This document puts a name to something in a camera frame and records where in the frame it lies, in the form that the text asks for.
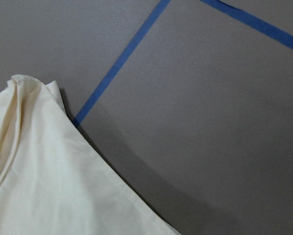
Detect beige long sleeve shirt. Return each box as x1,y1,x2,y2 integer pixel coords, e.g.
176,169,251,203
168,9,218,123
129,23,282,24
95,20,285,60
0,75,177,235

